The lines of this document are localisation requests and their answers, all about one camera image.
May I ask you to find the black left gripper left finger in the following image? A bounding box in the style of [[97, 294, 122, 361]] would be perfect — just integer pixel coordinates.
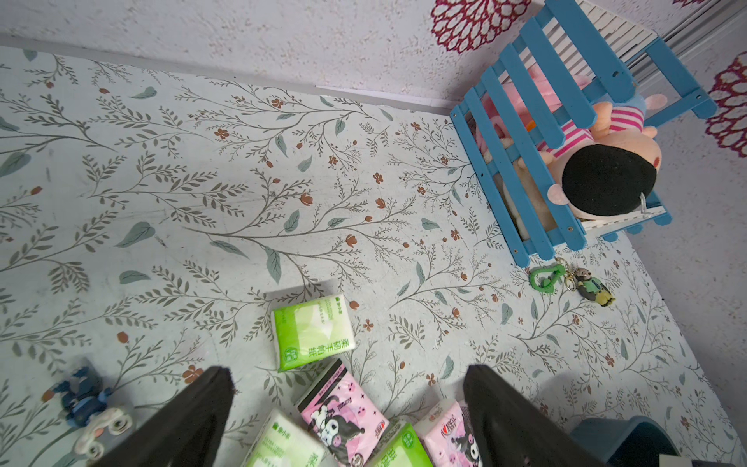
[[95, 366, 235, 466]]

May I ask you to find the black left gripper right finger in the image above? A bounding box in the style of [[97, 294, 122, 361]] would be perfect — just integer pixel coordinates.
[[463, 365, 604, 466]]

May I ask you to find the dark teal storage box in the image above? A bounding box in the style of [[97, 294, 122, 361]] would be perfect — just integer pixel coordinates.
[[570, 416, 680, 466]]

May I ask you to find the green tissue pack top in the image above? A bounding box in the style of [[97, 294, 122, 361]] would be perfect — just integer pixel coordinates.
[[270, 294, 356, 373]]

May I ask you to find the green tissue pack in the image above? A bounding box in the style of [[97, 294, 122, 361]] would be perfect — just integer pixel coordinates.
[[365, 420, 432, 467], [270, 294, 356, 373], [241, 409, 327, 467]]

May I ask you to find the pink kuromi pack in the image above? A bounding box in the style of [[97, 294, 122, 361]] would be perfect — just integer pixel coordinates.
[[414, 399, 484, 467], [296, 359, 390, 466]]

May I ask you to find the green tissue pack left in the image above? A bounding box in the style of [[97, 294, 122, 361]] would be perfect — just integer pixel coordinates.
[[241, 409, 327, 467]]

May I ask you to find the blue toy figure on wheels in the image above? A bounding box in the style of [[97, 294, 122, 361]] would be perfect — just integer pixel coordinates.
[[52, 365, 136, 466]]

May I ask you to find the green tissue pack centre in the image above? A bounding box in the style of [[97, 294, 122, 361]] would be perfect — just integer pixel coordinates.
[[365, 420, 432, 467]]

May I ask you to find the black-haired plush doll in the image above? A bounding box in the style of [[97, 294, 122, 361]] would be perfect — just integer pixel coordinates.
[[537, 93, 667, 220]]

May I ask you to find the pink plush doll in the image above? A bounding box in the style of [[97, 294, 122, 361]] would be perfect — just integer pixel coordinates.
[[475, 62, 591, 153]]

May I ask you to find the blue white toy crib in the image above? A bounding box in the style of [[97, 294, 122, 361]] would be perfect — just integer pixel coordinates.
[[448, 0, 719, 269]]

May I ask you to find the green carabiner keychain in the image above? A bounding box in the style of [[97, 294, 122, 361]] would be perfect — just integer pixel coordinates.
[[528, 263, 567, 295]]

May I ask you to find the small figurine keychain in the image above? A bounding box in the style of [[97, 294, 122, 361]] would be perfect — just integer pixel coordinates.
[[572, 268, 615, 307]]

